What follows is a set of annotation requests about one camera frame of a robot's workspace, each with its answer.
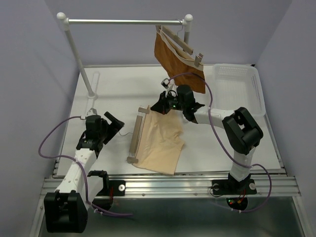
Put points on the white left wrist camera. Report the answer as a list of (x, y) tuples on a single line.
[(92, 113)]

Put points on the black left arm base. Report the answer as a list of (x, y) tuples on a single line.
[(102, 190)]

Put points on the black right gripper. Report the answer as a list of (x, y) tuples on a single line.
[(161, 106)]

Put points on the brown underwear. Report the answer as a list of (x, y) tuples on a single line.
[(176, 62)]

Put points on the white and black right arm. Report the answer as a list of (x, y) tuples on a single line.
[(242, 130)]

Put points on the beige underwear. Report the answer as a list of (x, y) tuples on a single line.
[(160, 144)]

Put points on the wooden clip hanger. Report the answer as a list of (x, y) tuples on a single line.
[(136, 134)]

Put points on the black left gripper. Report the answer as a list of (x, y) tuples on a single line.
[(115, 126)]

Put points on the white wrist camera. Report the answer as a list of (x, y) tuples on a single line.
[(168, 85), (92, 113)]

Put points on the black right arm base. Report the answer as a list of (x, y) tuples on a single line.
[(235, 191)]

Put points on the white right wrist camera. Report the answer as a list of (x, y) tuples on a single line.
[(168, 85)]

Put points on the wooden hanger with brown underwear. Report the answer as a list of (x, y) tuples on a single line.
[(179, 47)]

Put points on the white clothes rack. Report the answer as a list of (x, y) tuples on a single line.
[(111, 41)]

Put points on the white plastic basket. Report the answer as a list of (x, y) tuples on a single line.
[(238, 86)]

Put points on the aluminium mounting rail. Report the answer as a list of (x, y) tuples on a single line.
[(193, 185)]

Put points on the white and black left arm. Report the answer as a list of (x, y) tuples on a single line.
[(66, 208)]

